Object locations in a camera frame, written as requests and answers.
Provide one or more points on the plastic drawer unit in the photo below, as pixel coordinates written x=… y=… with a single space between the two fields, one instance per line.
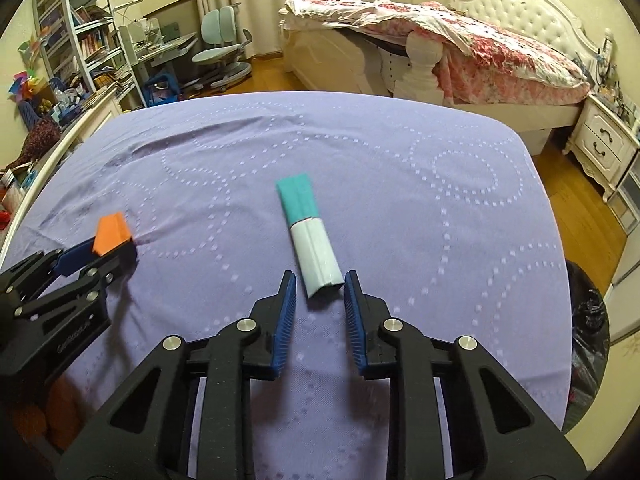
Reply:
x=627 y=200

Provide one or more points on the pale blue desk chair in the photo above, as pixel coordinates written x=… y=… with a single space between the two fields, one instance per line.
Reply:
x=220 y=45

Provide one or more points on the white bookshelf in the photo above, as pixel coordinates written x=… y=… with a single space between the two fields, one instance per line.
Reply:
x=85 y=45

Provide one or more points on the white tufted headboard bed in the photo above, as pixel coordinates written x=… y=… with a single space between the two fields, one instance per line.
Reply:
x=525 y=10

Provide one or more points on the pink floral quilt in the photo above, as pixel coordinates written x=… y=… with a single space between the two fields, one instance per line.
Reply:
x=475 y=45

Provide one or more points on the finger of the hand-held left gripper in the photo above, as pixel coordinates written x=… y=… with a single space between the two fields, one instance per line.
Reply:
x=120 y=260
x=75 y=261

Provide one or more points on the white ornate bed frame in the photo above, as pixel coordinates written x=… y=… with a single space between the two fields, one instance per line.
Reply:
x=70 y=145

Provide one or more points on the beige curtains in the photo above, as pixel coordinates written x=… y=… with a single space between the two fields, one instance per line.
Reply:
x=250 y=5

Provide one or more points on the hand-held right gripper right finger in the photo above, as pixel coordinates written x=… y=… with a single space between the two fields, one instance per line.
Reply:
x=356 y=325

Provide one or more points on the maroon fuzzy bundle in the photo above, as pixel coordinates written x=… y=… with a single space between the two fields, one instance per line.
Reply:
x=42 y=140

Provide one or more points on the white nightstand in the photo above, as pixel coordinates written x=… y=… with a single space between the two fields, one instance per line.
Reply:
x=602 y=142

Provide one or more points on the blue plastic basket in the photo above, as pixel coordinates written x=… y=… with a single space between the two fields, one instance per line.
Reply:
x=29 y=115

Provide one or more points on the black trash bag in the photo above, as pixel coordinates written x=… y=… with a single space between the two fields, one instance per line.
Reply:
x=587 y=335

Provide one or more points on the colourful pinwheel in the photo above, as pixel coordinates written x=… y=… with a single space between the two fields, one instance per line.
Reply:
x=25 y=89

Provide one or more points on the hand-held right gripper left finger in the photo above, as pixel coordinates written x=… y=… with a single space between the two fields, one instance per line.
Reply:
x=282 y=325

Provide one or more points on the grey study desk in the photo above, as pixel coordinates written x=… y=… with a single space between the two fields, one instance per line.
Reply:
x=165 y=52

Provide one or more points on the purple bed sheet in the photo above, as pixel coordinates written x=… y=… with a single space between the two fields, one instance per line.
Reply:
x=350 y=170

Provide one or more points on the small orange box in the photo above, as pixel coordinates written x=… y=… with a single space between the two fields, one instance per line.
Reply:
x=112 y=232

